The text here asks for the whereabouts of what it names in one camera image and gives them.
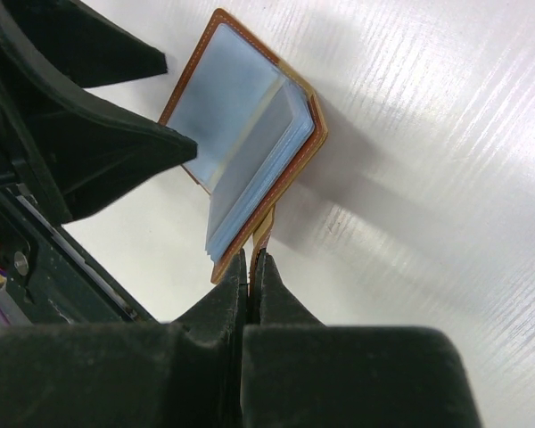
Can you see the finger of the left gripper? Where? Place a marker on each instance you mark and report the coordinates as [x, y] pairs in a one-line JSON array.
[[93, 51]]

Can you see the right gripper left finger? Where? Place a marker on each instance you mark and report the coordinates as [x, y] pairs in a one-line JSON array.
[[186, 373]]

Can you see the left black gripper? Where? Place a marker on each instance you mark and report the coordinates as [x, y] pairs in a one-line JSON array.
[[65, 154]]

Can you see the brown leather card holder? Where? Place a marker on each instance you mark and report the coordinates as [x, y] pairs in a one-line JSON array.
[[257, 123]]

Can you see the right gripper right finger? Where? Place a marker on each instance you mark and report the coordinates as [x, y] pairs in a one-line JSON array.
[[298, 372]]

